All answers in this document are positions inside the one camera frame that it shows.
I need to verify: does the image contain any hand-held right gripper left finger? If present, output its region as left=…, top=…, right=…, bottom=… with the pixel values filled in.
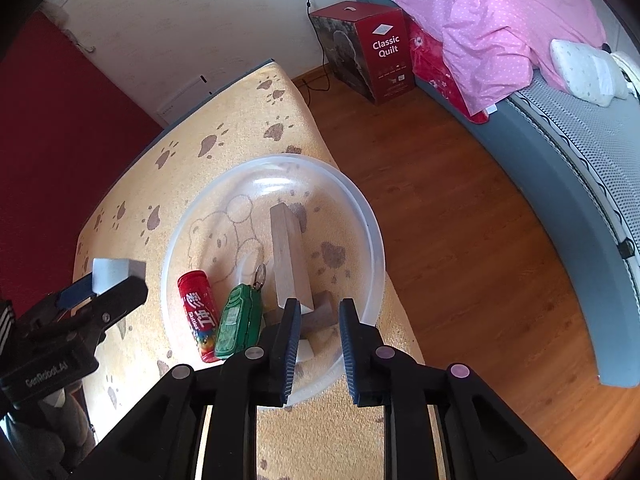
left=87, top=298, right=302, bottom=480

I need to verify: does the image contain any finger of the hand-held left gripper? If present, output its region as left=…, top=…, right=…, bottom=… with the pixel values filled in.
left=92, top=276, right=149, bottom=333
left=52, top=274, right=98, bottom=313

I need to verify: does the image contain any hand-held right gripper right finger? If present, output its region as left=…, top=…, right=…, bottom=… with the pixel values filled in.
left=339, top=298, right=551, bottom=480

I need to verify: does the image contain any white charger adapter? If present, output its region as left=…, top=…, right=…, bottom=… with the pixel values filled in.
left=92, top=257, right=146, bottom=296

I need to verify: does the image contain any small brown wooden block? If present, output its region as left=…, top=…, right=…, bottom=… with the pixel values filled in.
left=300, top=290, right=335, bottom=333

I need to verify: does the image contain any green bottle-shaped tin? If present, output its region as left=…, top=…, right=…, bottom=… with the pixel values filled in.
left=215, top=283, right=264, bottom=360

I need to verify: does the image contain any red candy can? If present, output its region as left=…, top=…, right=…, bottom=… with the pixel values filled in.
left=177, top=270, right=221, bottom=363

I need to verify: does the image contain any long light wooden block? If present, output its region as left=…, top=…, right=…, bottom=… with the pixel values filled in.
left=270, top=203, right=316, bottom=317

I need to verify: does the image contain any clear plastic basin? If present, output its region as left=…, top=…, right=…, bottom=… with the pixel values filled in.
left=161, top=154, right=387, bottom=406

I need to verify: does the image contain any person's left hand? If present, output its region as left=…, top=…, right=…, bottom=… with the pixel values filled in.
left=0, top=392, right=96, bottom=468

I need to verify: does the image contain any yellow paw print blanket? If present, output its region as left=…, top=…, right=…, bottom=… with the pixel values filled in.
left=72, top=62, right=451, bottom=480

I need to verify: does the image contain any red quilt box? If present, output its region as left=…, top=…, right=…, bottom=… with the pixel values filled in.
left=308, top=1, right=417, bottom=107

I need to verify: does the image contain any red floral bag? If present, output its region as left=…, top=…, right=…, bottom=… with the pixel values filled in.
left=407, top=17, right=491, bottom=125

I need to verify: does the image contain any grey patterned mattress pad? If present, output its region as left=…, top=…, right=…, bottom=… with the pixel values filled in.
left=507, top=67, right=640, bottom=256

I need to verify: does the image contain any pink dotted quilt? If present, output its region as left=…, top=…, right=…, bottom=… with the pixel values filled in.
left=372, top=0, right=608, bottom=120

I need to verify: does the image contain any white pillow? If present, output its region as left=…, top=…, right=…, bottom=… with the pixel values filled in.
left=550, top=39, right=631, bottom=108

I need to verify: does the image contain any white round object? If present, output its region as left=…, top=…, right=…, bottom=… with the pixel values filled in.
left=612, top=50, right=640, bottom=98

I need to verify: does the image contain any grey bed frame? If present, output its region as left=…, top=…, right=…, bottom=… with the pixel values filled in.
left=340, top=0, right=640, bottom=388

